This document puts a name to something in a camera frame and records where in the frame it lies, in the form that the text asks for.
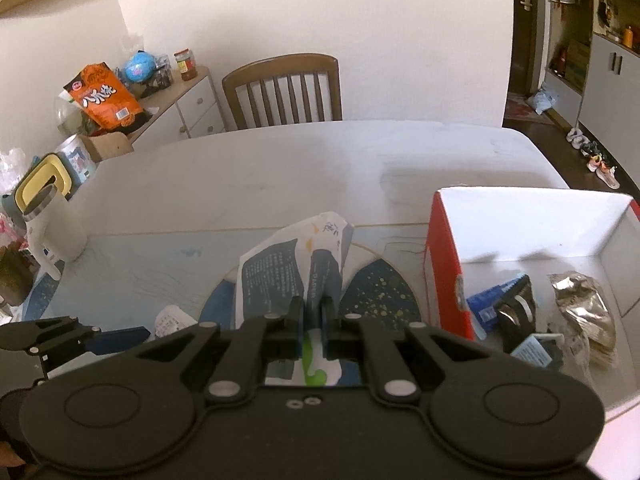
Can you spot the white mug with handle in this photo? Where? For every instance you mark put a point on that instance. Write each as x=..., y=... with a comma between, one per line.
x=53, y=231

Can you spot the white blue tin can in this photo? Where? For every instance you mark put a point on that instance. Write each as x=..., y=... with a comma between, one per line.
x=77, y=159

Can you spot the blue globe ball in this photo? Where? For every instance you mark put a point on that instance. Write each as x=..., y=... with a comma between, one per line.
x=140, y=67

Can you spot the red white cardboard box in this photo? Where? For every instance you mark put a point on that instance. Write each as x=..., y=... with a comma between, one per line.
x=483, y=236

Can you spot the orange snack bag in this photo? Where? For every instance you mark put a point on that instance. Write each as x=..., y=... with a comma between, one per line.
x=106, y=100

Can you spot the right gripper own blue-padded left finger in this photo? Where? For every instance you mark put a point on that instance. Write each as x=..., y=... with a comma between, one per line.
x=249, y=350

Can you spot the wooden chair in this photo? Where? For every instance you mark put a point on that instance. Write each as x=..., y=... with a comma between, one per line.
x=287, y=89

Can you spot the white blue tissue pack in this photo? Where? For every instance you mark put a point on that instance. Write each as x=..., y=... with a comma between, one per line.
x=305, y=260

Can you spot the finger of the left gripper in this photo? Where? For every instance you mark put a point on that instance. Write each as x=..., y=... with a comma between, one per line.
x=115, y=341

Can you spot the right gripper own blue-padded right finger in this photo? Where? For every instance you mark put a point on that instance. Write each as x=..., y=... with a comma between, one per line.
x=366, y=342

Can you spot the brown cup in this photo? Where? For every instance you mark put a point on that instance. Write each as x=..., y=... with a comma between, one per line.
x=16, y=280

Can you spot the pink white shoes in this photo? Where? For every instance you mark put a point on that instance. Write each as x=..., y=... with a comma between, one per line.
x=598, y=162

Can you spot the light blue small box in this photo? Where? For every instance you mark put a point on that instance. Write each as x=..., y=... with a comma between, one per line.
x=540, y=350

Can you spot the yellow grey container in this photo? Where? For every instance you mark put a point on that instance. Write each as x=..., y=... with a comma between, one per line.
x=49, y=170

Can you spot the white wall cabinet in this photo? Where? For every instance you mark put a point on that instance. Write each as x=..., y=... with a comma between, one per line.
x=593, y=75

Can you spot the dark seaweed snack packet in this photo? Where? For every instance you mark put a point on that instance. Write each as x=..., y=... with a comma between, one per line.
x=516, y=313

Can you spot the person's left hand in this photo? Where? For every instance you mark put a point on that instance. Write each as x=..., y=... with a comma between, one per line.
x=8, y=457

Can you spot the red lidded jar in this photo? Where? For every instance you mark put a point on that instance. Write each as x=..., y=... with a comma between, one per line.
x=186, y=64

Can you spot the dark blue speckled mat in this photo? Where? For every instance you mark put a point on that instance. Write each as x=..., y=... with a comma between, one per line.
x=376, y=290

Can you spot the white drawer cabinet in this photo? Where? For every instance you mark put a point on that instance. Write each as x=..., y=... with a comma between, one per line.
x=185, y=110

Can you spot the brown door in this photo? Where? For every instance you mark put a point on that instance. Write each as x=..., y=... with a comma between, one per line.
x=530, y=46

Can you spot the silver foil snack bag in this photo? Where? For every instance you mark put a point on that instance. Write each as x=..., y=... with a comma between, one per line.
x=580, y=301

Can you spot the white printed sachet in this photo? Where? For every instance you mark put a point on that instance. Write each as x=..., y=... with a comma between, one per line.
x=170, y=320

